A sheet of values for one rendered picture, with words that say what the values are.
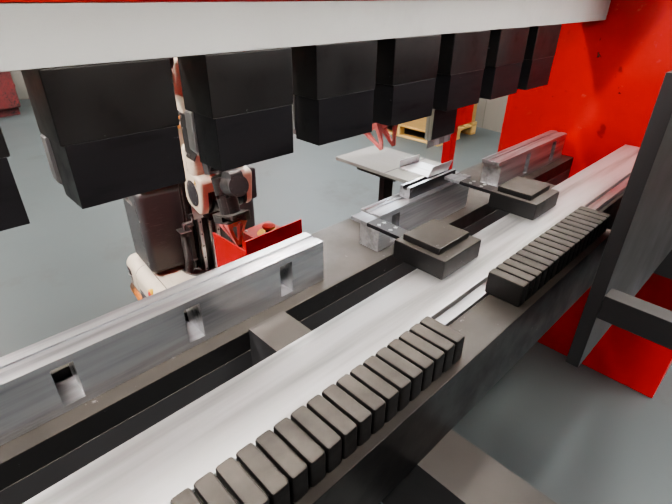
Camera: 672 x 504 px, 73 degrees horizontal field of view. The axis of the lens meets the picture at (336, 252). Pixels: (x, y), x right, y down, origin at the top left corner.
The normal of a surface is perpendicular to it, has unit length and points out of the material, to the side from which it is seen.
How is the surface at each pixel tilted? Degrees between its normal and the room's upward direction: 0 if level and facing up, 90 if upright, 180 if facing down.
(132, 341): 90
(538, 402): 0
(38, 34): 90
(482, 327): 0
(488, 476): 0
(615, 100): 90
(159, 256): 90
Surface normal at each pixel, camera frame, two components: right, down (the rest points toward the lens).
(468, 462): 0.01, -0.87
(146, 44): 0.70, 0.36
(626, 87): -0.72, 0.34
